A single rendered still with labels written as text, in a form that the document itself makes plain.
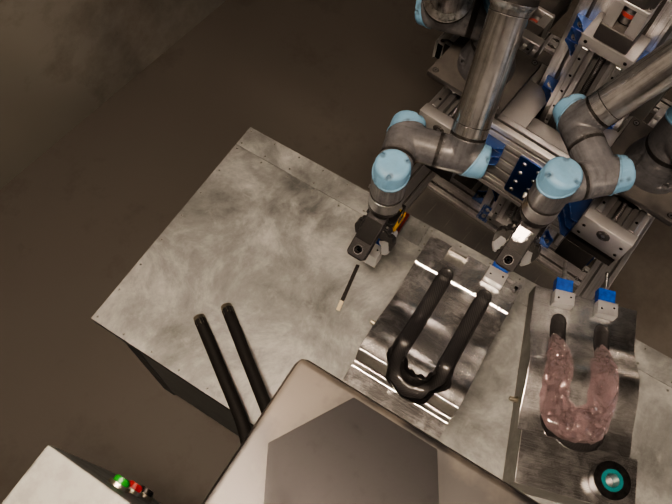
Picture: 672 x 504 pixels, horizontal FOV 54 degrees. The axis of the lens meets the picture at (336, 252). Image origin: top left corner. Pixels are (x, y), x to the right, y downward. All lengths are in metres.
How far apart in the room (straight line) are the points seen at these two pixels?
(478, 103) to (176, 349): 0.93
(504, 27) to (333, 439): 1.06
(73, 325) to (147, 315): 0.96
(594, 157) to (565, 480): 0.70
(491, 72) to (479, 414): 0.81
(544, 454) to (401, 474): 1.25
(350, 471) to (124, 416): 2.21
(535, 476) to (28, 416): 1.77
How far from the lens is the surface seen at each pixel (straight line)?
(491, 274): 1.67
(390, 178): 1.30
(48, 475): 1.00
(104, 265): 2.74
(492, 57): 1.32
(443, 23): 1.67
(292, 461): 0.35
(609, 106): 1.40
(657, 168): 1.73
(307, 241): 1.78
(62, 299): 2.74
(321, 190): 1.85
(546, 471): 1.59
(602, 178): 1.36
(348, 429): 0.35
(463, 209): 2.55
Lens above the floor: 2.40
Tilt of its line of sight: 65 degrees down
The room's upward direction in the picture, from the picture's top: 5 degrees clockwise
